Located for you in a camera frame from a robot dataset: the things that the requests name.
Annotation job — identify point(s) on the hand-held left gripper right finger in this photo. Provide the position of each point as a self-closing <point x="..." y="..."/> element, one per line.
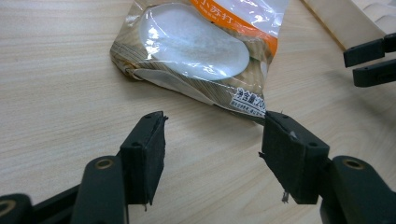
<point x="292" y="155"/>

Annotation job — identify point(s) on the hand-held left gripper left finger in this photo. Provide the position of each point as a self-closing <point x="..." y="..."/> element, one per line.
<point x="143" y="155"/>

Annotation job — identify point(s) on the packaged white bun bag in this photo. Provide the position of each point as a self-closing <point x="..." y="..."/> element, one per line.
<point x="193" y="43"/>

